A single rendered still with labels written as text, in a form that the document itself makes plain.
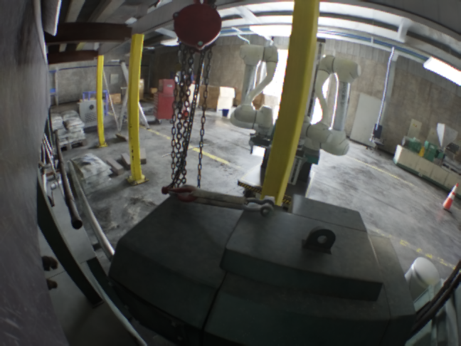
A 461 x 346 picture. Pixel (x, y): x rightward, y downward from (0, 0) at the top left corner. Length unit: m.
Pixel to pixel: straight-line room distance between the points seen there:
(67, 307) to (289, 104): 1.12
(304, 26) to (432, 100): 9.41
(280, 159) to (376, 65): 9.02
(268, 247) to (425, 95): 9.83
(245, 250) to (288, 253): 0.09
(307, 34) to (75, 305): 1.29
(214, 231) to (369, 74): 9.39
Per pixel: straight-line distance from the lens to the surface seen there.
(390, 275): 0.58
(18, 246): 0.15
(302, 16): 0.93
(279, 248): 0.41
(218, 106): 8.34
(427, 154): 7.81
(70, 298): 0.73
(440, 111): 10.23
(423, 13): 1.04
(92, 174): 2.37
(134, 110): 2.14
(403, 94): 9.66
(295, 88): 0.85
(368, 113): 8.68
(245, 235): 0.42
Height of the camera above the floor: 1.16
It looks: 26 degrees down
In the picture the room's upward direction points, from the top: 8 degrees clockwise
